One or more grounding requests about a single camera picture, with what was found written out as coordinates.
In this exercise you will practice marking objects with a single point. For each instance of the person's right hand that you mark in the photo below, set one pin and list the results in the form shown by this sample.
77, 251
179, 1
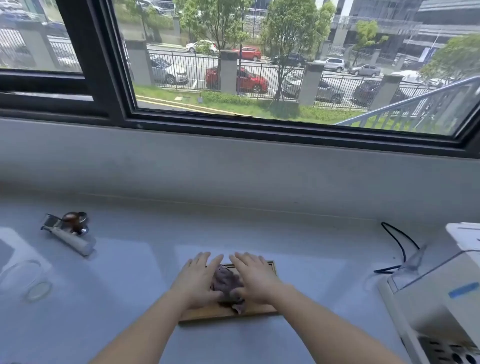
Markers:
258, 281

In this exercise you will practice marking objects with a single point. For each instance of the person's left hand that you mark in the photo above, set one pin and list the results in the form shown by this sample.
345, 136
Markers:
195, 285

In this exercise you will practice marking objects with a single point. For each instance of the grey-brown cleaning cloth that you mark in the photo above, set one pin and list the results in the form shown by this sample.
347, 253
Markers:
225, 279

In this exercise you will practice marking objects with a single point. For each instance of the white and steel coffee machine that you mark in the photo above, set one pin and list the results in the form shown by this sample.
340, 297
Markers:
431, 300

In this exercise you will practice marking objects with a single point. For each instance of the person's left forearm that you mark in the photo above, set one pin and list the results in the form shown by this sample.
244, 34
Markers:
150, 330

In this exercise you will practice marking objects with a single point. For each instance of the person's right forearm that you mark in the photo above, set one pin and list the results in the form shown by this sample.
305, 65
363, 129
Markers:
322, 330

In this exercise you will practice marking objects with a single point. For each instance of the wooden tray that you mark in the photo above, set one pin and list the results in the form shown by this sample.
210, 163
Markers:
210, 315

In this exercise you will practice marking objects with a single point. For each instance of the large red car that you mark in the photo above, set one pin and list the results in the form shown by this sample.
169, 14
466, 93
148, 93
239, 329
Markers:
251, 80

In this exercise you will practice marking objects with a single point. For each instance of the dark grey car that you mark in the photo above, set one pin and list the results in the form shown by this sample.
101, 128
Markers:
326, 92

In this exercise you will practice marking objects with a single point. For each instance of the black fence with stone pillars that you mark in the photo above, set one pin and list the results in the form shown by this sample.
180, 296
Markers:
228, 71

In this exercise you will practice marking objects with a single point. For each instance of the silver car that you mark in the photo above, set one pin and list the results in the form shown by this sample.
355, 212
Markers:
165, 69

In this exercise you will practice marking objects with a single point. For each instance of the small red car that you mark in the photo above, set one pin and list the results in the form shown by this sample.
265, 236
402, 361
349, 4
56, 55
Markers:
247, 53

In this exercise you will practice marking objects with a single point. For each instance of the white car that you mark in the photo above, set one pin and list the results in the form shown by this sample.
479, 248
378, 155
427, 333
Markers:
198, 45

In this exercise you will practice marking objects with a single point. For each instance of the slim tree with bare trunk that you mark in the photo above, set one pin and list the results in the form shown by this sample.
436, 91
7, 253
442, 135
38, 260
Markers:
288, 30

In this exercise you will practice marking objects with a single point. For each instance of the large leafy tree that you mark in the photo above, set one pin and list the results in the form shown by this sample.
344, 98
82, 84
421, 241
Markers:
213, 18

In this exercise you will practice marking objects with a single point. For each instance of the grey stair railing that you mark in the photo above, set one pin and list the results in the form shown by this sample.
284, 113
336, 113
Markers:
450, 88

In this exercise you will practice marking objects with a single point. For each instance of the round leafy tree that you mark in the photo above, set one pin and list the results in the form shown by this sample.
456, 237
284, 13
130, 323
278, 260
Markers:
457, 56

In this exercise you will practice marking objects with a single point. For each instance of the grey tiered building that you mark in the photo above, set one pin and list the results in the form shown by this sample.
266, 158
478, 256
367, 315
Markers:
450, 18

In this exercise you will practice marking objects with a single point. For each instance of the black window frame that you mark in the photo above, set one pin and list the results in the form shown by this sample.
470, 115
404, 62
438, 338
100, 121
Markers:
101, 75

